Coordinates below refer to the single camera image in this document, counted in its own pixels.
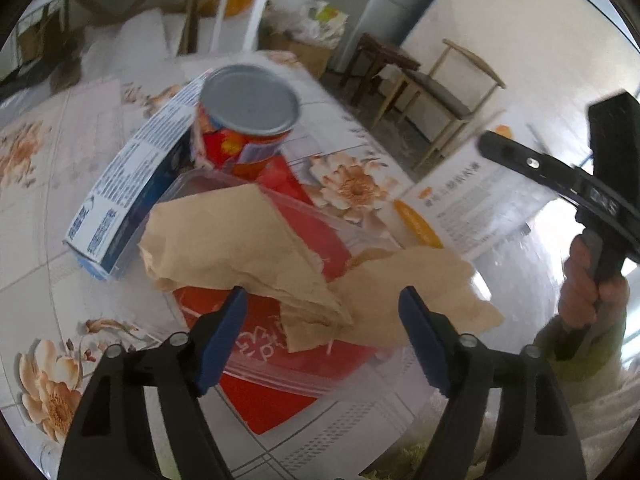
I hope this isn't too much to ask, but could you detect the grey refrigerator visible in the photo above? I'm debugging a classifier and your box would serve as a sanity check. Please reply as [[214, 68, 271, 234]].
[[326, 0, 472, 77]]

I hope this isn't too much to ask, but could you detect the floral tablecloth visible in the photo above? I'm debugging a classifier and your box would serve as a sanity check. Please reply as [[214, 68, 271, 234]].
[[0, 50, 483, 480]]

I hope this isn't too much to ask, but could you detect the white paper box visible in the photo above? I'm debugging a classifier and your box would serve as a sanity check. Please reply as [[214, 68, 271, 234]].
[[394, 124, 568, 262]]

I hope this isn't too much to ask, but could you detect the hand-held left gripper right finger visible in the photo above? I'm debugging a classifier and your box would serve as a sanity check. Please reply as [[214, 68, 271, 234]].
[[397, 285, 588, 480]]

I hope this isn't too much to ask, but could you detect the blue white carton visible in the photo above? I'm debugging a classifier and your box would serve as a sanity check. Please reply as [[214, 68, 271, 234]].
[[61, 72, 212, 282]]

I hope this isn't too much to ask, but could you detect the red tin can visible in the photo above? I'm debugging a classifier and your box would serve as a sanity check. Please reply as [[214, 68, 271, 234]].
[[189, 63, 301, 182]]

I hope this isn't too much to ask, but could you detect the cardboard box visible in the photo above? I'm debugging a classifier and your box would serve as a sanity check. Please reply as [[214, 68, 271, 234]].
[[260, 32, 334, 79]]

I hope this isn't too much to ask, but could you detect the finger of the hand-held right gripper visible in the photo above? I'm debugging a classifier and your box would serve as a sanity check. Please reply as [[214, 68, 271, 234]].
[[477, 130, 583, 202]]

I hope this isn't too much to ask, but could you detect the person's right forearm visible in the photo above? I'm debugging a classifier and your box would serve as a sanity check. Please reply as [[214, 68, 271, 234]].
[[534, 305, 640, 480]]

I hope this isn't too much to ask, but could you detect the person's right hand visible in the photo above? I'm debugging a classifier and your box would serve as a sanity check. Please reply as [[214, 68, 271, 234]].
[[556, 235, 629, 343]]

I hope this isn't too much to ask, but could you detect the light wooden chair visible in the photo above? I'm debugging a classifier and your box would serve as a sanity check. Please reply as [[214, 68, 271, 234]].
[[371, 38, 506, 172]]

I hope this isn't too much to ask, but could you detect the white mattress blue edge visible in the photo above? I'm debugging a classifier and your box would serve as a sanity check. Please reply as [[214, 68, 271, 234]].
[[400, 0, 640, 261]]

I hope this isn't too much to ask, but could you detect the dark wooden stool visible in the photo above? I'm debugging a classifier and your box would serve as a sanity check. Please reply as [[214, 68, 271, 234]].
[[339, 32, 422, 107]]

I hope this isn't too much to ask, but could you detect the clear tray with red film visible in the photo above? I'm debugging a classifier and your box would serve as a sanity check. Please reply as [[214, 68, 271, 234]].
[[155, 157, 403, 436]]

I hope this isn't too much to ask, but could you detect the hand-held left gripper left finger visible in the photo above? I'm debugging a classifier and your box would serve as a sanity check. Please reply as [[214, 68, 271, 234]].
[[56, 285, 250, 480]]

